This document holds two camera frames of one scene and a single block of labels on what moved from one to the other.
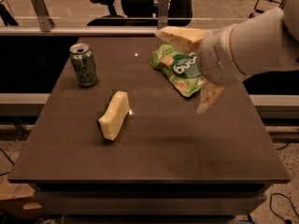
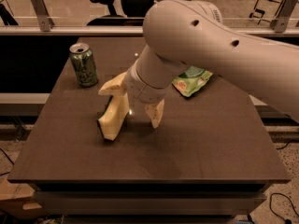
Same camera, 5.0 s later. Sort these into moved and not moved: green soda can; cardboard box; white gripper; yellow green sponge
Moved: white gripper
Not moved: cardboard box; yellow green sponge; green soda can
